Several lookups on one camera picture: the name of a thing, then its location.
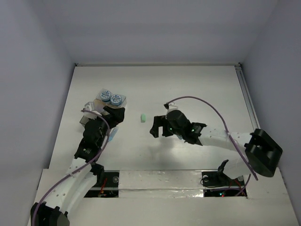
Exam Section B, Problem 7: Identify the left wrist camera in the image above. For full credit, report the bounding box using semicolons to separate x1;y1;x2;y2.
83;102;103;119

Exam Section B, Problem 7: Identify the grey plastic bin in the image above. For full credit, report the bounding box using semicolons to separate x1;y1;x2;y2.
79;115;90;127

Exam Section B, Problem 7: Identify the blue marker pen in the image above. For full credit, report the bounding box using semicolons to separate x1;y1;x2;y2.
109;127;119;142

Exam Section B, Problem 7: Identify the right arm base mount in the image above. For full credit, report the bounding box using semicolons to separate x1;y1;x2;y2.
200;160;247;197

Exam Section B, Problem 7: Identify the aluminium side rail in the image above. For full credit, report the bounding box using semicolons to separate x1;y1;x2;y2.
234;64;273;168

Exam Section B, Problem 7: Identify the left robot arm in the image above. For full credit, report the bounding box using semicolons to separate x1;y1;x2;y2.
30;106;125;226

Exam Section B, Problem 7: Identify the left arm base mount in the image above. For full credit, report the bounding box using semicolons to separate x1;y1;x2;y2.
84;171;119;198

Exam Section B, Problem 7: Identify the blue splash label jar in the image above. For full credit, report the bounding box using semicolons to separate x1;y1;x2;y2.
97;89;112;102

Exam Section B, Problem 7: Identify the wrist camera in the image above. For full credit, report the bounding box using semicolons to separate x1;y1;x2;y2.
83;102;103;119
164;102;178;114

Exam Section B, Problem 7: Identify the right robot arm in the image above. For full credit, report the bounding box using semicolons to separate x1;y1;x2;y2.
150;110;283;185

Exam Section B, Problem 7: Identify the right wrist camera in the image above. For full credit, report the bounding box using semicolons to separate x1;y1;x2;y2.
164;102;178;114

